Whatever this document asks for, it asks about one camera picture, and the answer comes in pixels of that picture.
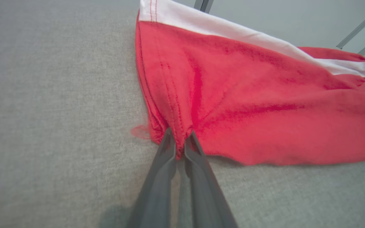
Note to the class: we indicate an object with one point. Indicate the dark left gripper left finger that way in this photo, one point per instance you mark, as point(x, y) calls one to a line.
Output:
point(157, 190)

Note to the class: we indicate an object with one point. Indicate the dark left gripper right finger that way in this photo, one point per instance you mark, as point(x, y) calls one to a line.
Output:
point(204, 196)

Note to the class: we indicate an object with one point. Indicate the red white basketball jersey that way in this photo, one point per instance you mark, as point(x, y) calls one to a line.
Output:
point(249, 104)

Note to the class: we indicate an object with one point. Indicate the grey double partition post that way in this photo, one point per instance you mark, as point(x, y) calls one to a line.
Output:
point(203, 4)

